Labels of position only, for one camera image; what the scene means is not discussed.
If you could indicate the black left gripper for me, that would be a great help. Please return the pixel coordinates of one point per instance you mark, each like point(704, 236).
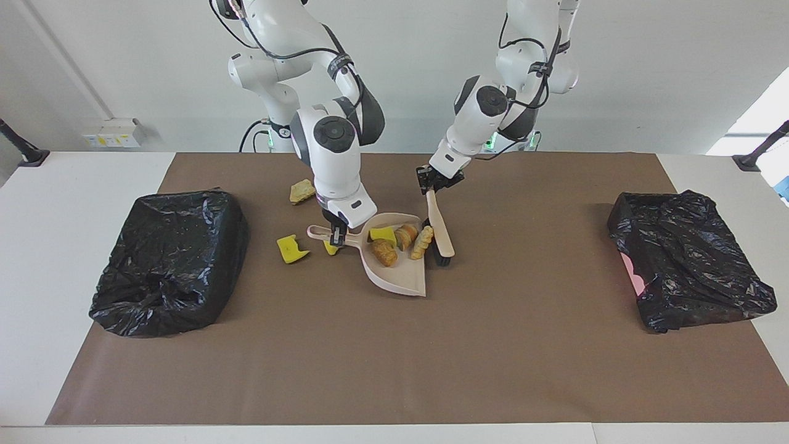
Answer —
point(441, 176)

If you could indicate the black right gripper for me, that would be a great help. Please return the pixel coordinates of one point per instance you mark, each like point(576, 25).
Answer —
point(333, 219)

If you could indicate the yellow sponge wedge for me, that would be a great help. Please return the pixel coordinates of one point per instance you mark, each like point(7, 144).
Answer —
point(329, 248)

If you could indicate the beige brush black bristles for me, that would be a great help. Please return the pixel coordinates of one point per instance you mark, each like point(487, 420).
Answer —
point(441, 228)

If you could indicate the flared yellow sponge piece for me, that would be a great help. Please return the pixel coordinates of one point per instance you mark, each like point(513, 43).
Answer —
point(382, 234)

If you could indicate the brown bread roll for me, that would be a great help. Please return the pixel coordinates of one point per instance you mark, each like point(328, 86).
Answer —
point(385, 253)

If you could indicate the notched yellow sponge piece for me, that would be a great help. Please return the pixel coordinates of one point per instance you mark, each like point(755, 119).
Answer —
point(288, 250)

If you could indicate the beige dumpling shaped chunk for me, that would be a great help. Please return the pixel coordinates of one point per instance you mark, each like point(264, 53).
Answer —
point(422, 242)

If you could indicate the beige plastic dustpan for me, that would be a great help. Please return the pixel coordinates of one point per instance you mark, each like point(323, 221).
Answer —
point(394, 277)

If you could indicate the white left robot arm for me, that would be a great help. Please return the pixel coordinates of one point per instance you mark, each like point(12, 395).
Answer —
point(481, 117)

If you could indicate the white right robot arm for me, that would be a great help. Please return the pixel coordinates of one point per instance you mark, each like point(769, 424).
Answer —
point(333, 160)

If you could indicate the black trash bag bin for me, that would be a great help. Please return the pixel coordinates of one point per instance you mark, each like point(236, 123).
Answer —
point(166, 265)

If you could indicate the pink bin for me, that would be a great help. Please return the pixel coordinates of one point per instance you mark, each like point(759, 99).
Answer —
point(632, 274)

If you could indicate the black trash bag over pink bin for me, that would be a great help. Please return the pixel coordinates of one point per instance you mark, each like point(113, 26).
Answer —
point(690, 259)

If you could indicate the brown paper mat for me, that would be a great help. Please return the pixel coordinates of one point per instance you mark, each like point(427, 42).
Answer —
point(524, 382)

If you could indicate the black stand foot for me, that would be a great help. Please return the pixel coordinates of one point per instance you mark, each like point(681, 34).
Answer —
point(31, 157)
point(749, 161)

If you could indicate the blue item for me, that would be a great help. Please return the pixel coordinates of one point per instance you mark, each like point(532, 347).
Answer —
point(784, 188)

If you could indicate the white wall outlet box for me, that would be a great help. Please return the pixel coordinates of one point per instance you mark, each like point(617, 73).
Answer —
point(114, 132)

